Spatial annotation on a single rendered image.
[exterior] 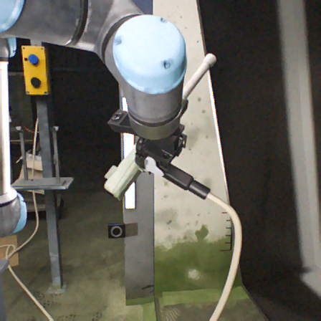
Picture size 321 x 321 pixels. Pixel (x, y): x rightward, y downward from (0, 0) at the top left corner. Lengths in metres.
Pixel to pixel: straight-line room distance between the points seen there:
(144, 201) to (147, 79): 1.29
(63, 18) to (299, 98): 0.97
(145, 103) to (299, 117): 0.89
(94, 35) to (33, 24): 0.08
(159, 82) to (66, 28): 0.13
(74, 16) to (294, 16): 0.93
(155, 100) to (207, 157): 1.24
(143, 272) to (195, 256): 0.34
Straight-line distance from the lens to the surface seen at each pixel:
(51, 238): 1.97
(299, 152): 1.22
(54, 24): 0.38
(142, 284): 1.84
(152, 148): 0.52
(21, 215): 1.10
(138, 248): 1.71
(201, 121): 1.56
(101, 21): 0.41
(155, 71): 0.33
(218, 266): 1.86
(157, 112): 0.39
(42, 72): 1.74
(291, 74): 1.18
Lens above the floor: 1.19
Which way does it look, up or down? 11 degrees down
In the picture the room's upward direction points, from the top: straight up
